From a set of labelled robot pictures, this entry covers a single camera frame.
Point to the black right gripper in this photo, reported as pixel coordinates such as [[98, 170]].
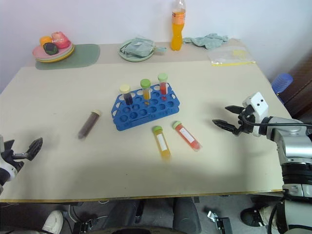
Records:
[[246, 126]]

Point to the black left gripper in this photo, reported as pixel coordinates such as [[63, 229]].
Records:
[[9, 158]]

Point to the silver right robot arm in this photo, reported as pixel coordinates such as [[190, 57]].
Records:
[[292, 143]]

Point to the labelled red liquid tube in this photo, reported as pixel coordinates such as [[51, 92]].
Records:
[[187, 136]]

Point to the purple liquid tube cream cap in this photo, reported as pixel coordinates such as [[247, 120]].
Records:
[[89, 124]]

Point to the labelled yellow liquid tube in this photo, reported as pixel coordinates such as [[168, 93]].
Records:
[[162, 143]]

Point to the red liquid tube green cap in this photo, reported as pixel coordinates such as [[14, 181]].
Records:
[[163, 87]]

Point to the yellow liquid tube green cap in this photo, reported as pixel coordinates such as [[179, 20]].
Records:
[[146, 93]]

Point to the blue test tube rack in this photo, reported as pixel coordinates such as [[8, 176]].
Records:
[[136, 115]]

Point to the purple liquid tube yellow cap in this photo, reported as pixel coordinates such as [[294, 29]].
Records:
[[127, 97]]

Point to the clear zip plastic bag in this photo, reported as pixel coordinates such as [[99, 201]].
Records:
[[229, 57]]

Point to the crumpled green cloth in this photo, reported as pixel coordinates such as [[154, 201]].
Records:
[[209, 41]]

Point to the brown wooden furniture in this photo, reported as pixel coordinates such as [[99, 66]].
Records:
[[301, 83]]

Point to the pink plate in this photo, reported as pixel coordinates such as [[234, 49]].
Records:
[[39, 52]]

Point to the orange soda bottle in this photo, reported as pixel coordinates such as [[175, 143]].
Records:
[[177, 36]]

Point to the yellow plate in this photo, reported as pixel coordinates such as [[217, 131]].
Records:
[[62, 59]]

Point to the dark purple toy fruit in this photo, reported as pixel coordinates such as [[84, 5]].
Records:
[[50, 48]]

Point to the black and white shoe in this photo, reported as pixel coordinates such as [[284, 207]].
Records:
[[253, 215]]

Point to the black box on floor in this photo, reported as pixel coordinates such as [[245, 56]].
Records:
[[223, 225]]

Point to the dark rounded shape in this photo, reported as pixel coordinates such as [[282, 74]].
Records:
[[186, 217]]

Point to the toy orange fruit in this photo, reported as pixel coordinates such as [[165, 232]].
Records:
[[45, 39]]

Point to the green placemat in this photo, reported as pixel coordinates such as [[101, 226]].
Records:
[[85, 54]]

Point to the pink toy fruit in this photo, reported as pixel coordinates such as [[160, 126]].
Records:
[[60, 40]]

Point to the folded green pouch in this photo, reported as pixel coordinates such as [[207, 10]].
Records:
[[139, 47]]

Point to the grey robot torso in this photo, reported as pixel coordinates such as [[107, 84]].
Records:
[[296, 214]]

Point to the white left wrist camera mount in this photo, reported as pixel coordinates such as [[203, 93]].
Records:
[[8, 171]]

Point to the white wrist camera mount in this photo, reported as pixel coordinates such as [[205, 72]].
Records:
[[259, 106], [8, 171]]

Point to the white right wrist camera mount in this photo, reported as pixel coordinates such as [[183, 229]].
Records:
[[259, 106]]

